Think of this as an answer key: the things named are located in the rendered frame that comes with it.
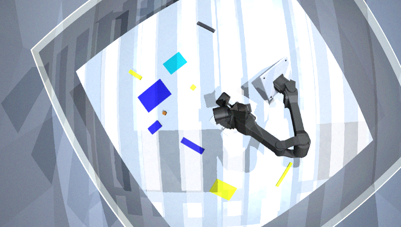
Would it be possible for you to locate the dark grey flat bar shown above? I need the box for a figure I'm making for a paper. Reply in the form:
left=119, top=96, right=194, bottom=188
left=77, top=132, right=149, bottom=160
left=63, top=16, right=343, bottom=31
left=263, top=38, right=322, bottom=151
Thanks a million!
left=197, top=21, right=215, bottom=33

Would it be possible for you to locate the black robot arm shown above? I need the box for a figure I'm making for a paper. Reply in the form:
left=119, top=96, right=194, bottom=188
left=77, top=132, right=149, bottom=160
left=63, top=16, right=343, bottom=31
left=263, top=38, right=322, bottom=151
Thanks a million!
left=212, top=74, right=311, bottom=158

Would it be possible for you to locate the cyan flat plate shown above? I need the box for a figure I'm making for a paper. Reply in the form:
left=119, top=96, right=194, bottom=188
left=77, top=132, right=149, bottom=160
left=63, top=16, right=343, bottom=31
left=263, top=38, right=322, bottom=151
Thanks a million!
left=163, top=52, right=187, bottom=74

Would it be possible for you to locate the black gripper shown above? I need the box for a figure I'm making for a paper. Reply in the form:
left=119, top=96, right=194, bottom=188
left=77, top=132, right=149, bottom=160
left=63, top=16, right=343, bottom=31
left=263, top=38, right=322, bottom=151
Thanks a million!
left=216, top=92, right=256, bottom=120

